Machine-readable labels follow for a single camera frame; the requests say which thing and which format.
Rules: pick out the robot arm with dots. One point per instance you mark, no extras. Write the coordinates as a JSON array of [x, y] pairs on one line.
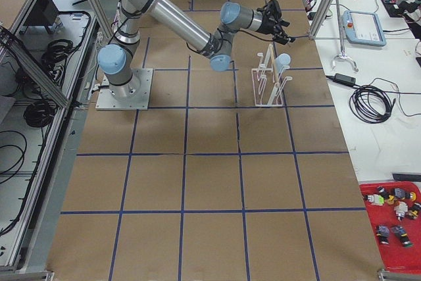
[[115, 58]]

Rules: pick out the aluminium frame post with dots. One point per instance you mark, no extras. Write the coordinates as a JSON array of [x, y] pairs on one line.
[[325, 1]]

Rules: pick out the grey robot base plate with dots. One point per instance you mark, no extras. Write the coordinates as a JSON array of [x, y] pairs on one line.
[[132, 96]]

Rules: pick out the blue teach pendant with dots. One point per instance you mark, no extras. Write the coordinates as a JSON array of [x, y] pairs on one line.
[[363, 28]]

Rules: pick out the red parts tray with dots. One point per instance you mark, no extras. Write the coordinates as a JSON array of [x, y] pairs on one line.
[[394, 212]]

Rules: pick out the black power brick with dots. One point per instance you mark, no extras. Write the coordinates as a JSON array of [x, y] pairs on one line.
[[344, 79]]

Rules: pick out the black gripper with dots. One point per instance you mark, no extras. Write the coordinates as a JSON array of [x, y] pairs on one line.
[[266, 24]]

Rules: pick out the light blue plastic cup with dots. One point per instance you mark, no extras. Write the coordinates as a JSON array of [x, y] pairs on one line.
[[282, 62]]

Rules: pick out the white wire cup rack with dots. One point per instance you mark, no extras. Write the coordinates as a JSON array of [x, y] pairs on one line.
[[268, 85]]

